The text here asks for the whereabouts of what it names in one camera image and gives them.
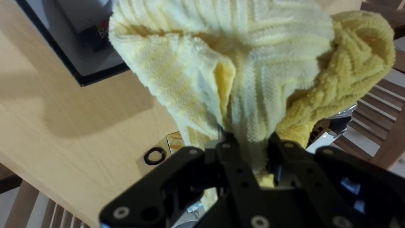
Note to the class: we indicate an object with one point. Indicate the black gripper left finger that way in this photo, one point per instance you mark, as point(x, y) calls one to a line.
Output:
point(240, 194)

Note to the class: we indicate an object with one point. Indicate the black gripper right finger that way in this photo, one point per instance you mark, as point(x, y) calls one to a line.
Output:
point(303, 185)

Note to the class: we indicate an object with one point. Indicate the yellow knitted towel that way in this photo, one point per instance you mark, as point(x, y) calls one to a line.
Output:
point(253, 63)

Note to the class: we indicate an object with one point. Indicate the black square box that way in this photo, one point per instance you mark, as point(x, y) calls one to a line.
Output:
point(76, 63)

